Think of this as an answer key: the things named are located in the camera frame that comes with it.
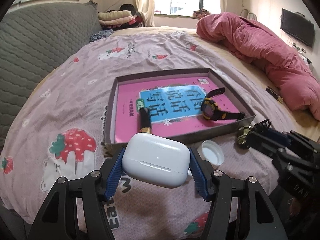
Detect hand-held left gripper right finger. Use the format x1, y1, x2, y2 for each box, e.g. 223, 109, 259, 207
188, 147, 283, 240

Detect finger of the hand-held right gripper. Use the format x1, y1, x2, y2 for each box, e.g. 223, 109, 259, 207
250, 127, 283, 157
269, 130, 314, 153

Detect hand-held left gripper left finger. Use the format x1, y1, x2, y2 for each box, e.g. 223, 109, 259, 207
30, 147, 126, 240

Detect black patterned hair clip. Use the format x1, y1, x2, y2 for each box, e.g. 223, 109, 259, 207
252, 120, 272, 133

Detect brass metal fitting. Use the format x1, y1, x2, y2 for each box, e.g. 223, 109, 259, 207
236, 126, 253, 150

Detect white earbud case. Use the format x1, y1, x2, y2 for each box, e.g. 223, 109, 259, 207
121, 132, 190, 188

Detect black and yellow wristwatch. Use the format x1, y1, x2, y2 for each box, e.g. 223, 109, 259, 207
201, 87, 248, 122

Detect shallow brown cardboard box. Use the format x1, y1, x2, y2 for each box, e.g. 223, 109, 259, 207
104, 67, 257, 145

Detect white plastic cap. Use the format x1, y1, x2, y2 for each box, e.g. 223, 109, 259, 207
197, 140, 225, 167

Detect black gold rectangular pack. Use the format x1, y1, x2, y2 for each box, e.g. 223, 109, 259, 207
265, 86, 284, 104

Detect pink and blue book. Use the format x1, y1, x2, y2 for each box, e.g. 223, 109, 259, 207
114, 77, 242, 143

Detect pink quilt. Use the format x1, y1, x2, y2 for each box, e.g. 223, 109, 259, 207
196, 12, 320, 120

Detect strawberry printed bed sheet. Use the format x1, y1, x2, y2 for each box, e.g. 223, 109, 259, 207
0, 34, 298, 240

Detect dark patterned cloth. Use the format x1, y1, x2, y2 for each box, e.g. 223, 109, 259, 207
89, 29, 113, 42

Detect patterned cushion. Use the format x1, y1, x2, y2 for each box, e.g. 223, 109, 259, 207
192, 9, 210, 18

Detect grey quilted headboard cover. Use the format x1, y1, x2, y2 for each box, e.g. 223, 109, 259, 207
0, 1, 103, 140

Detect pile of folded clothes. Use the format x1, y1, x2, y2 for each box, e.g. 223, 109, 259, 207
97, 4, 145, 32

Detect black wall television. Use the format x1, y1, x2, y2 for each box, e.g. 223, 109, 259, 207
280, 8, 315, 47

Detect metal wire rack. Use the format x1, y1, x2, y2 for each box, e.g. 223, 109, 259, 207
240, 8, 258, 20

